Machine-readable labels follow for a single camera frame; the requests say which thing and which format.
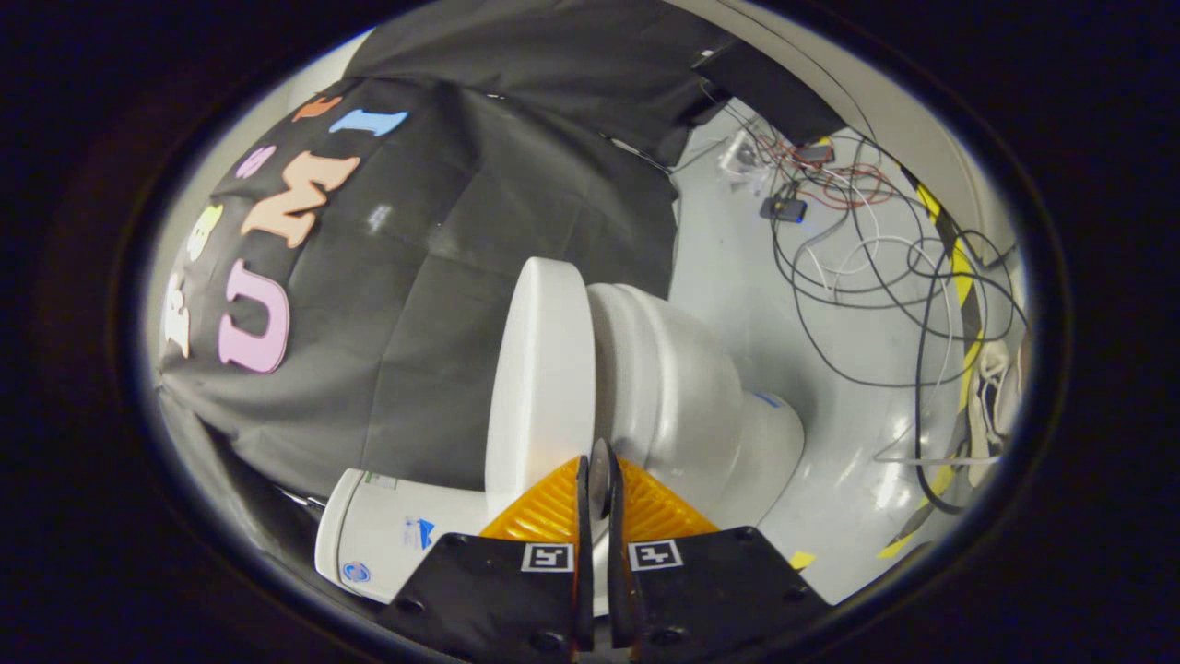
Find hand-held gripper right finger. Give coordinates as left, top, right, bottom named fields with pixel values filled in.
left=606, top=456, right=835, bottom=663

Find white cable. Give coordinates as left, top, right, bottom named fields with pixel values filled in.
left=800, top=184, right=1008, bottom=464

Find red wires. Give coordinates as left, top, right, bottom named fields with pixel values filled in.
left=751, top=129, right=897, bottom=209

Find tangle of black cables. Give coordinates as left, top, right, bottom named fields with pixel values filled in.
left=673, top=101, right=1029, bottom=517

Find black backdrop cloth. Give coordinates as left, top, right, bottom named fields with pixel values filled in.
left=157, top=0, right=844, bottom=517

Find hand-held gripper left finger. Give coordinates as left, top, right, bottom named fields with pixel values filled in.
left=376, top=455, right=596, bottom=661

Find white shoe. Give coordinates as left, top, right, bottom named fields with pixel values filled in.
left=965, top=338, right=1026, bottom=487

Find white toilet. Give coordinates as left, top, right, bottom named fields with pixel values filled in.
left=315, top=281, right=805, bottom=617

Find white toilet lid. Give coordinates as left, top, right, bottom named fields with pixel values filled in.
left=485, top=256, right=597, bottom=536

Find clear plastic packet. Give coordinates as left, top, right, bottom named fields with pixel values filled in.
left=719, top=129, right=768, bottom=182

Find black and yellow floor tape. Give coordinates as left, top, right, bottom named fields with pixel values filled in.
left=876, top=161, right=989, bottom=560

